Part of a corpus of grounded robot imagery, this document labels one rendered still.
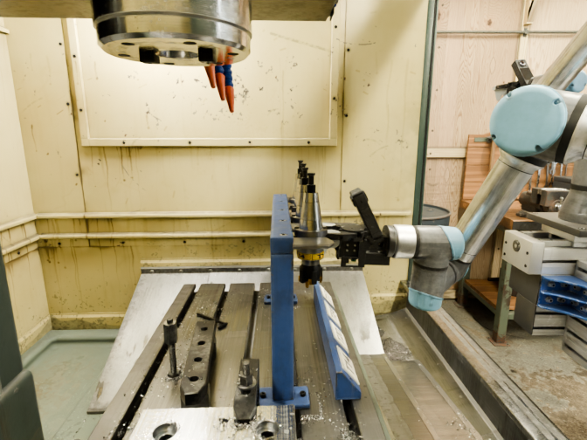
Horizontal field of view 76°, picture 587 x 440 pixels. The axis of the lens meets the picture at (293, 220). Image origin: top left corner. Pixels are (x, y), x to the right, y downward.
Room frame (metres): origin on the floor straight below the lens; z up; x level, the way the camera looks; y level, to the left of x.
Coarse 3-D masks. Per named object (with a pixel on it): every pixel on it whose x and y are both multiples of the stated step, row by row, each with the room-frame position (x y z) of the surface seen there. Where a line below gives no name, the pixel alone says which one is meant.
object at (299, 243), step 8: (296, 240) 0.63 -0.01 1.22; (304, 240) 0.63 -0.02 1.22; (312, 240) 0.63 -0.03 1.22; (320, 240) 0.63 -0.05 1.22; (328, 240) 0.63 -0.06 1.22; (296, 248) 0.60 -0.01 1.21; (304, 248) 0.60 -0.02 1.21; (312, 248) 0.60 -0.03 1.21; (320, 248) 0.60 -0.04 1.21; (328, 248) 0.61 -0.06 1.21
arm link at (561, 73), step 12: (576, 36) 1.12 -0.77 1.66; (564, 48) 1.15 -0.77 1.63; (576, 48) 1.11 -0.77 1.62; (564, 60) 1.14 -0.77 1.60; (576, 60) 1.12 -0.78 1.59; (552, 72) 1.17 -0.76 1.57; (564, 72) 1.14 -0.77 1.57; (576, 72) 1.14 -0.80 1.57; (540, 84) 1.21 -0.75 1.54; (552, 84) 1.17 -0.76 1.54; (564, 84) 1.16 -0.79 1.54
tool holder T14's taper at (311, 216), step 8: (304, 192) 0.68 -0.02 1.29; (304, 200) 0.68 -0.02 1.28; (312, 200) 0.67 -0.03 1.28; (304, 208) 0.67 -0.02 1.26; (312, 208) 0.67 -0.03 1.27; (320, 208) 0.68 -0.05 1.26; (304, 216) 0.67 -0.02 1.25; (312, 216) 0.66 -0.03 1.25; (320, 216) 0.67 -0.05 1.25; (304, 224) 0.67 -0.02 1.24; (312, 224) 0.66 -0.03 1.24; (320, 224) 0.67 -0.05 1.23
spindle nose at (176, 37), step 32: (96, 0) 0.38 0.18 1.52; (128, 0) 0.36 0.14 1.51; (160, 0) 0.36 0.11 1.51; (192, 0) 0.37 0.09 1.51; (224, 0) 0.39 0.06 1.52; (96, 32) 0.40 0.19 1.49; (128, 32) 0.36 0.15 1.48; (160, 32) 0.36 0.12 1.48; (192, 32) 0.37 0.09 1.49; (224, 32) 0.39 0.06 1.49; (160, 64) 0.49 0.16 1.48; (192, 64) 0.49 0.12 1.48; (224, 64) 0.49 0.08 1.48
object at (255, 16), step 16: (0, 0) 0.65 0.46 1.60; (16, 0) 0.65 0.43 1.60; (32, 0) 0.65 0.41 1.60; (48, 0) 0.65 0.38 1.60; (64, 0) 0.65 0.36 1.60; (80, 0) 0.65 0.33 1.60; (256, 0) 0.65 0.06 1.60; (272, 0) 0.65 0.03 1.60; (288, 0) 0.65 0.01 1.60; (304, 0) 0.65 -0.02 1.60; (320, 0) 0.65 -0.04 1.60; (0, 16) 0.73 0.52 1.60; (16, 16) 0.73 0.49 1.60; (32, 16) 0.73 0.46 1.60; (48, 16) 0.73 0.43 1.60; (64, 16) 0.73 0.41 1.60; (80, 16) 0.73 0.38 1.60; (256, 16) 0.73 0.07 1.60; (272, 16) 0.73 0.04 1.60; (288, 16) 0.73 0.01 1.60; (304, 16) 0.73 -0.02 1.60; (320, 16) 0.73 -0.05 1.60
